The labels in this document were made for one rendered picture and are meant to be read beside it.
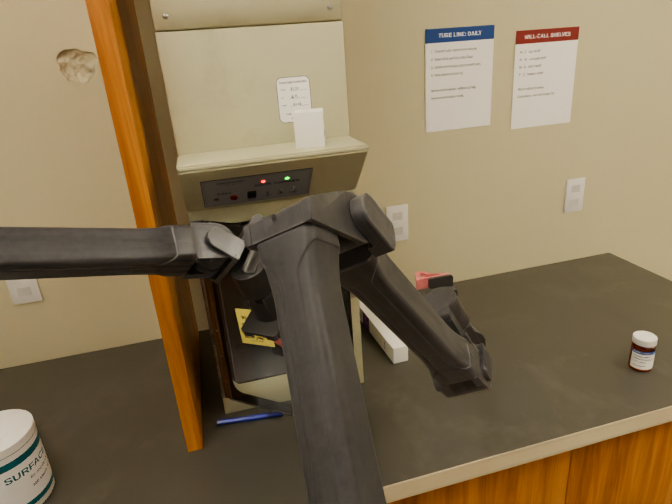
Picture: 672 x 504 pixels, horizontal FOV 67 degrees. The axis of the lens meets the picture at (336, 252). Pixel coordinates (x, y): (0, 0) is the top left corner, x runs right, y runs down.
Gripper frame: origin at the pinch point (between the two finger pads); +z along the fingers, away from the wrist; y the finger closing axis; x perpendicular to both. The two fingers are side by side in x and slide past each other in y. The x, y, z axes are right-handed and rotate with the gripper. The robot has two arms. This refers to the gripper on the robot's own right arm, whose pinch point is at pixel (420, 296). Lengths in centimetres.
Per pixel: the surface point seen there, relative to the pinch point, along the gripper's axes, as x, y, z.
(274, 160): 25.3, 30.0, 0.5
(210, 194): 36.3, 24.6, 5.6
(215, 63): 32, 45, 12
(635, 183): -105, -4, 55
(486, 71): -46, 37, 55
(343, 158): 13.3, 28.7, 1.5
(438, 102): -31, 30, 55
